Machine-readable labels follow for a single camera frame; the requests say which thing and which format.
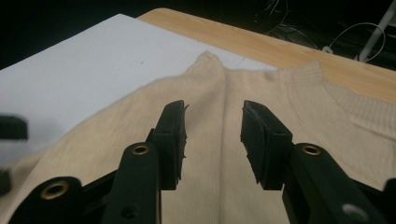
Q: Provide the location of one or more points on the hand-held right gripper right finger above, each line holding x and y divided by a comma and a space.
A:
267, 146

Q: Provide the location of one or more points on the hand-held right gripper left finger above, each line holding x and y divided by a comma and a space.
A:
171, 140

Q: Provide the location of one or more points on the beige knit sweater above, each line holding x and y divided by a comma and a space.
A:
218, 109

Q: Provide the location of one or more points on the white sheet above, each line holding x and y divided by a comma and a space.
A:
93, 68

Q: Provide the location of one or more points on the white power adapter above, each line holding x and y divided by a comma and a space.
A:
327, 49

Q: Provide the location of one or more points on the white desk frame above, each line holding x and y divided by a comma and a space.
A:
375, 34

